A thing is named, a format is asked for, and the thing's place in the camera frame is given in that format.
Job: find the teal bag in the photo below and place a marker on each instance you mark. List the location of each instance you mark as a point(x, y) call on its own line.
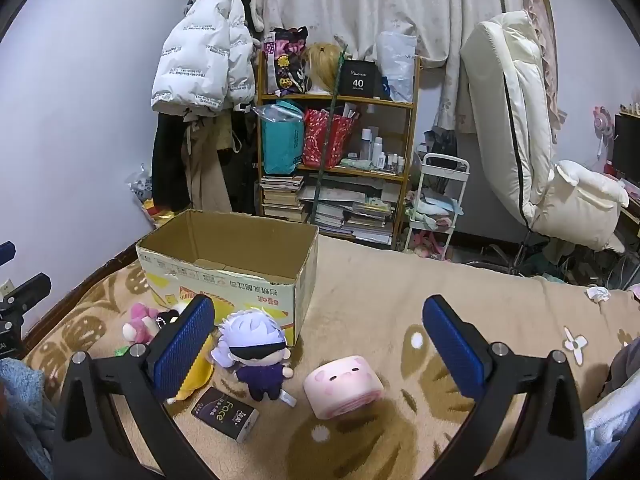
point(282, 145)

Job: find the black hanging coat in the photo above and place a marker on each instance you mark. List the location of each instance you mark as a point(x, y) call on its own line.
point(167, 160)

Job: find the clear plastic bag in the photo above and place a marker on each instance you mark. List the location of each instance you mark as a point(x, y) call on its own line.
point(397, 60)

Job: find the white rolling cart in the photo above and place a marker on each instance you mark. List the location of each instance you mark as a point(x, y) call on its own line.
point(445, 162)

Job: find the red gift bag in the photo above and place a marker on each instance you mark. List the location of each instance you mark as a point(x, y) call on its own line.
point(322, 137)

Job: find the stack of brown books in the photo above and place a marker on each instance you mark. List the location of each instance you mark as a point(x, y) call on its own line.
point(282, 200)

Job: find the pink round plush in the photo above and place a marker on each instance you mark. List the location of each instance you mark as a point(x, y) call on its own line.
point(340, 385)

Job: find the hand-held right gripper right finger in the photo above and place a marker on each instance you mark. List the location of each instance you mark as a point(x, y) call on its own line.
point(455, 352)

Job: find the green pole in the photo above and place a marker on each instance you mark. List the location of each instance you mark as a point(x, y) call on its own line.
point(330, 120)

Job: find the small black plush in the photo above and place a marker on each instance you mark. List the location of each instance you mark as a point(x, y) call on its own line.
point(169, 317)

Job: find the yellow plush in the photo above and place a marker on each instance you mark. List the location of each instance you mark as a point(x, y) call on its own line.
point(197, 375)

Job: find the pile of magazines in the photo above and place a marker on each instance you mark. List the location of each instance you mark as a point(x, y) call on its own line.
point(355, 217)

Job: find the wooden bookshelf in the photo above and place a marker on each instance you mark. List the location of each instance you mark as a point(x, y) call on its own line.
point(370, 174)

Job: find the brown flower blanket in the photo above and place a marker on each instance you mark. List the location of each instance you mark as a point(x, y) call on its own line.
point(400, 285)

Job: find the beige hanging pants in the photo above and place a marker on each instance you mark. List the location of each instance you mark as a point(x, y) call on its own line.
point(207, 170)

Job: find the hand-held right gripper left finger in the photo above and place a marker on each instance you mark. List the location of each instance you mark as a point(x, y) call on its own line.
point(182, 347)

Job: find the pink fan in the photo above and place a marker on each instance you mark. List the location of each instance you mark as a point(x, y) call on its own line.
point(601, 122)

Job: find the pink bunny plush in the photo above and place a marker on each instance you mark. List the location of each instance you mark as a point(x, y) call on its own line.
point(137, 321)

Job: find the white puffer jacket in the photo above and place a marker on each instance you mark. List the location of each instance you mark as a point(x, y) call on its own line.
point(200, 50)

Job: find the floral curtain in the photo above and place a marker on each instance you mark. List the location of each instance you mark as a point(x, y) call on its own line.
point(375, 0)

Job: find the black tissue pack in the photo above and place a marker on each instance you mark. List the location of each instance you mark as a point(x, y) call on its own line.
point(222, 412)

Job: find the black printed box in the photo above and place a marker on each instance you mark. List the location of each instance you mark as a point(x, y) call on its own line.
point(360, 80)

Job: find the blue towel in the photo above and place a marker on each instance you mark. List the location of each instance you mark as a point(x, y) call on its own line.
point(25, 410)

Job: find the cream recliner chair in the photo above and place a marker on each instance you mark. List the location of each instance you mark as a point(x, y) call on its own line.
point(505, 110)

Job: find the blonde wig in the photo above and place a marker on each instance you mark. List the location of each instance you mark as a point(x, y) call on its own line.
point(322, 65)

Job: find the black monitor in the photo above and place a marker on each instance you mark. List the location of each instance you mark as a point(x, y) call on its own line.
point(627, 150)

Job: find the black bag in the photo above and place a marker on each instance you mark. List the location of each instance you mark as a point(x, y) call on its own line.
point(440, 142)

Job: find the cardboard box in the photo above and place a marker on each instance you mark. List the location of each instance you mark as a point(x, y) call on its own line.
point(250, 290)

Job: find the group of cosmetic bottles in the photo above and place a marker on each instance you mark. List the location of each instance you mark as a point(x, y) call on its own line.
point(380, 152)

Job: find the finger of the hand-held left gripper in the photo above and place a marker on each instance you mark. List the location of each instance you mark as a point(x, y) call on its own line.
point(30, 290)
point(5, 254)

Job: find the crumpled white tissue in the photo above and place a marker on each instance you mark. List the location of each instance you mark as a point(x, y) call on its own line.
point(597, 294)

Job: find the colourful printed bag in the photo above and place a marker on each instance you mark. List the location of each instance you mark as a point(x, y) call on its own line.
point(285, 60)

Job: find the plastic bag of toys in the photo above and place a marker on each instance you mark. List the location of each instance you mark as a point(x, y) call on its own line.
point(145, 197)

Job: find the white-haired blindfolded plush doll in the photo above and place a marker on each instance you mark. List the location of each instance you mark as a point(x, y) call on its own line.
point(250, 335)

